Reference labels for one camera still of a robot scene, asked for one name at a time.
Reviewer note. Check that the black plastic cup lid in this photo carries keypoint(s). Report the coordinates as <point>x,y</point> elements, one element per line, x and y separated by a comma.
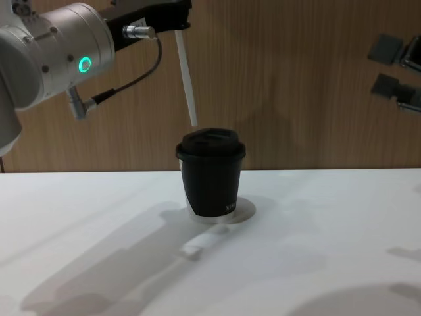
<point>210,145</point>

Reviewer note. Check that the white round coaster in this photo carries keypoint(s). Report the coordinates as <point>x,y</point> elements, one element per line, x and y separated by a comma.
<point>245,210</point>

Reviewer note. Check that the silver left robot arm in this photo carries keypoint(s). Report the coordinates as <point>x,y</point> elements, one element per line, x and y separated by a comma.
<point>62,42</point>

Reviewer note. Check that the white paper straw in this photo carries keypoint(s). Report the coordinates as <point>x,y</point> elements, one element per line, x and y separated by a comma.
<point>186,75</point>

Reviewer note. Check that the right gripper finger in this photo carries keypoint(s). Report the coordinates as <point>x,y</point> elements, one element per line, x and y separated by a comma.
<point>386,48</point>
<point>388,86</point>

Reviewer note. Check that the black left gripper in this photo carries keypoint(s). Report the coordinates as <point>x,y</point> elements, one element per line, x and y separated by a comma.
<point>144,16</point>

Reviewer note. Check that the black paper cup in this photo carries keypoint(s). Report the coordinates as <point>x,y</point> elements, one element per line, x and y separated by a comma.
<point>212,187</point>

